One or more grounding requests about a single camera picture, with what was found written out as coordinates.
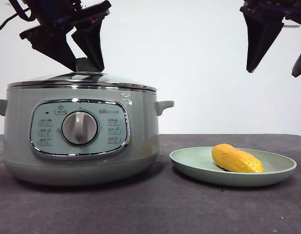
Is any pale green round plate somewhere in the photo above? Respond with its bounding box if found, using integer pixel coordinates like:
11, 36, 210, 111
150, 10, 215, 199
169, 146, 298, 188

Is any glass lid with green knob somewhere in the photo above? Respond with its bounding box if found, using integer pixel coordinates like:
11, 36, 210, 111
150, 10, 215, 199
7, 58, 157, 93

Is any pale green electric steamer pot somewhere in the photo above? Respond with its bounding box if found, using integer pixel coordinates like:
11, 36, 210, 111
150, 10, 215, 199
0, 87, 175, 187

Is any black cable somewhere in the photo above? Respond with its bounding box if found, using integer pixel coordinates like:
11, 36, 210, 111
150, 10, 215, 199
0, 7, 32, 33

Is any yellow corn cob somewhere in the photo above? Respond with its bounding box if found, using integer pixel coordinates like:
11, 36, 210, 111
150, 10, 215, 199
211, 143, 265, 174

